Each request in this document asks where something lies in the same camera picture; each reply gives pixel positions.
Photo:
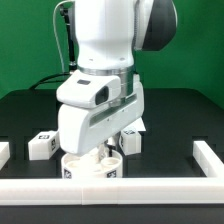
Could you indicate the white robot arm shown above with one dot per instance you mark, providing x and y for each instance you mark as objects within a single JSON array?
[{"x": 109, "y": 31}]

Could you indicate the white left fence wall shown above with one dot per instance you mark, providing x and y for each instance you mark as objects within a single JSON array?
[{"x": 4, "y": 153}]

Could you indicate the black camera stand pole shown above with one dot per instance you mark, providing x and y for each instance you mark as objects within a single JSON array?
[{"x": 68, "y": 15}]

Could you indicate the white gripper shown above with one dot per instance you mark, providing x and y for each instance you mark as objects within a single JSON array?
[{"x": 82, "y": 129}]

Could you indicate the white marker sheet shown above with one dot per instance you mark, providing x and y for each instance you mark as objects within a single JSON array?
[{"x": 138, "y": 125}]

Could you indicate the white right fence wall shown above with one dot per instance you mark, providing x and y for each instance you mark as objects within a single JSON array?
[{"x": 207, "y": 160}]

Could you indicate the white front fence wall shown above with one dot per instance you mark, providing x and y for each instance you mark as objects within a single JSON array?
[{"x": 112, "y": 191}]

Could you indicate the white fence wall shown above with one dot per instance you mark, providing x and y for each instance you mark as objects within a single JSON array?
[
  {"x": 207, "y": 160},
  {"x": 112, "y": 191},
  {"x": 4, "y": 153}
]

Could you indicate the white round stool seat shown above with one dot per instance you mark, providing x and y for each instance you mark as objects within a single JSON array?
[{"x": 92, "y": 166}]

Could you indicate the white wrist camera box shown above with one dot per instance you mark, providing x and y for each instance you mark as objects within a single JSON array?
[{"x": 88, "y": 91}]

